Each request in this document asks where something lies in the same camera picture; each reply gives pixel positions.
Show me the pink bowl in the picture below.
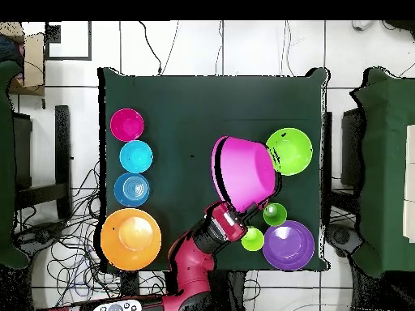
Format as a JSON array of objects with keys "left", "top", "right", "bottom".
[{"left": 211, "top": 135, "right": 280, "bottom": 215}]

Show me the dark green cup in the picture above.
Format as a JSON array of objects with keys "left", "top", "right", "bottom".
[{"left": 262, "top": 202, "right": 289, "bottom": 228}]

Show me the light green cup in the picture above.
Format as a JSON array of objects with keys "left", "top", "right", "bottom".
[{"left": 240, "top": 225, "right": 265, "bottom": 253}]

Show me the purple bowl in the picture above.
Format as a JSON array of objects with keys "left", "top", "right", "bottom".
[{"left": 262, "top": 219, "right": 315, "bottom": 271}]

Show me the green bowl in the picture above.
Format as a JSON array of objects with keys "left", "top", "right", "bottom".
[{"left": 265, "top": 127, "right": 314, "bottom": 177}]

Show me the orange bowl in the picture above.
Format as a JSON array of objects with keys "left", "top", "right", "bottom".
[{"left": 100, "top": 207, "right": 162, "bottom": 271}]

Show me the translucent blue bowl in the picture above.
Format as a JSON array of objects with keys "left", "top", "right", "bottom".
[{"left": 113, "top": 172, "right": 151, "bottom": 207}]

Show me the turquoise bowl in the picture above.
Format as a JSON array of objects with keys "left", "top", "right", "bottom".
[{"left": 118, "top": 139, "right": 154, "bottom": 174}]

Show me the dark green table cloth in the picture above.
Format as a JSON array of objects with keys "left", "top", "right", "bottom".
[
  {"left": 97, "top": 66, "right": 330, "bottom": 273},
  {"left": 349, "top": 66, "right": 415, "bottom": 279},
  {"left": 0, "top": 60, "right": 31, "bottom": 270}
]

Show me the red bowl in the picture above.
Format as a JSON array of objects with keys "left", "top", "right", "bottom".
[{"left": 109, "top": 108, "right": 145, "bottom": 143}]

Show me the cardboard box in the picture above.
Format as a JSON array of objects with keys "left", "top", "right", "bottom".
[{"left": 7, "top": 33, "right": 45, "bottom": 96}]

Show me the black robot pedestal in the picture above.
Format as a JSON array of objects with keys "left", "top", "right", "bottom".
[{"left": 208, "top": 271, "right": 247, "bottom": 311}]

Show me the dark grey pedestal leg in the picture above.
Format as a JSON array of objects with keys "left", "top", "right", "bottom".
[
  {"left": 325, "top": 223, "right": 364, "bottom": 258},
  {"left": 12, "top": 219, "right": 71, "bottom": 250}
]

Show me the black stand frame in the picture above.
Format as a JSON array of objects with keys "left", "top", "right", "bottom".
[
  {"left": 12, "top": 104, "right": 73, "bottom": 221},
  {"left": 340, "top": 108, "right": 366, "bottom": 189}
]

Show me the tangle of black cables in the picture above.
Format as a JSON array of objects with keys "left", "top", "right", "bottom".
[{"left": 12, "top": 160, "right": 173, "bottom": 311}]

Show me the black cable with plug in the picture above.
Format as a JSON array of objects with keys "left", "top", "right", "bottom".
[{"left": 139, "top": 20, "right": 163, "bottom": 77}]

